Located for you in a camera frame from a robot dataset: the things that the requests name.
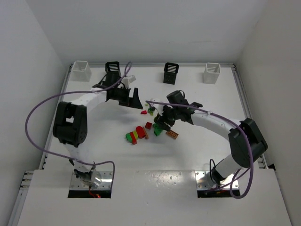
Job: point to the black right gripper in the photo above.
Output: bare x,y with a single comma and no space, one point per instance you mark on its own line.
166,117

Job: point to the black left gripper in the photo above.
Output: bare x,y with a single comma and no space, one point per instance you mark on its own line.
127,97

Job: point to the green rounded lego brick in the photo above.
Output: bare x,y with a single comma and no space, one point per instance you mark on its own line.
157,129

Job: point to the red lego brick mid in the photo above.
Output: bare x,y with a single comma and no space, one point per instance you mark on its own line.
148,125

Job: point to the brown long lego plate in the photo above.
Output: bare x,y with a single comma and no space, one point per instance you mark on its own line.
172,134

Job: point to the green rounded end lego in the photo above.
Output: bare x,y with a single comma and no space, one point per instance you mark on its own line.
128,137

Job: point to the tan thin lego plate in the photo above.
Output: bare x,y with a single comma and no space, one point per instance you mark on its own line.
146,134

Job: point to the lime rounded lego brick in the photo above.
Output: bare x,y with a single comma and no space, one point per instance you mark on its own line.
135,134

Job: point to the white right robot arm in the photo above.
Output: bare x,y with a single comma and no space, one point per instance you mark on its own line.
246,141

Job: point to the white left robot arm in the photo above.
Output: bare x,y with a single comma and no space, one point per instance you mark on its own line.
71,126

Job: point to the small lime curved lego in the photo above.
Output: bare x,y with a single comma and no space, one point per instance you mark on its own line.
151,110

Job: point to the black bin left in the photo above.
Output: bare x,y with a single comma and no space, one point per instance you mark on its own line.
112,72

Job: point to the black bin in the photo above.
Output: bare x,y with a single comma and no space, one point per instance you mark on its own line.
112,72
170,73

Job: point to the black bin right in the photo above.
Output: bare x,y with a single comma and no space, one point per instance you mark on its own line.
170,73

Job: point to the white bin far left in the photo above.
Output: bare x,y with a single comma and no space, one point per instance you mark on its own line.
81,71

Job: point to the white bin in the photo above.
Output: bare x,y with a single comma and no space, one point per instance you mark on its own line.
81,71
211,73

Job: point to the white bin far right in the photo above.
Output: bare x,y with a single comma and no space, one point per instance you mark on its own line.
211,73

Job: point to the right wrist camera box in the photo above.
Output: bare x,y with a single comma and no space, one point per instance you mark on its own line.
157,104

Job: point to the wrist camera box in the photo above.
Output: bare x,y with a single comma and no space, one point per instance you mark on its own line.
157,104
127,80

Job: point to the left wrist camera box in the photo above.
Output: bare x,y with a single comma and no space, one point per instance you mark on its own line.
127,80

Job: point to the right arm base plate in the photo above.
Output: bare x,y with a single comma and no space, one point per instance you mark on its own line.
205,182

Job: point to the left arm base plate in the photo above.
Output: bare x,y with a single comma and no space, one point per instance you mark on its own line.
100,180

